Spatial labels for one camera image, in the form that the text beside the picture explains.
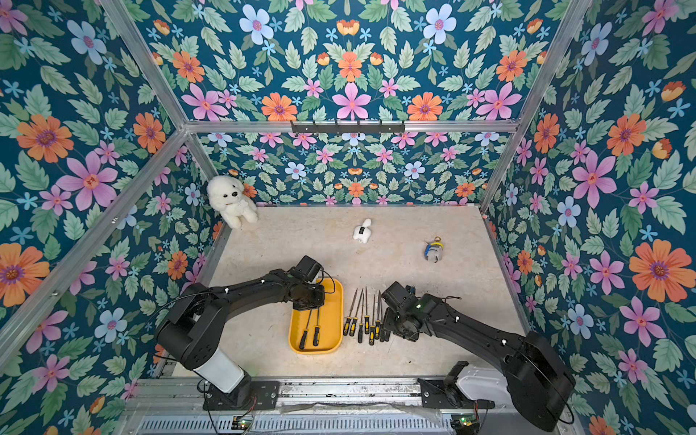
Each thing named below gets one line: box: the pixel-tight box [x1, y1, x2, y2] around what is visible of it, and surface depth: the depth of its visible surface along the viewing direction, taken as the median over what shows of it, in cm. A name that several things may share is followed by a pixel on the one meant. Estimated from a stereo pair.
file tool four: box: [364, 286, 371, 335], surface depth 88 cm
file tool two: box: [348, 288, 365, 338], surface depth 87 cm
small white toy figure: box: [352, 218, 372, 244], surface depth 109 cm
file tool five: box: [368, 294, 377, 347], surface depth 85 cm
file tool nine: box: [312, 307, 321, 347], surface depth 86 cm
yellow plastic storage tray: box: [288, 277, 344, 355], surface depth 86 cm
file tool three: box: [357, 293, 365, 344], surface depth 86 cm
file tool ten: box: [299, 309, 313, 350], surface depth 84 cm
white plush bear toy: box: [206, 174, 259, 230], surface depth 106 cm
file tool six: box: [374, 290, 381, 340], surface depth 86 cm
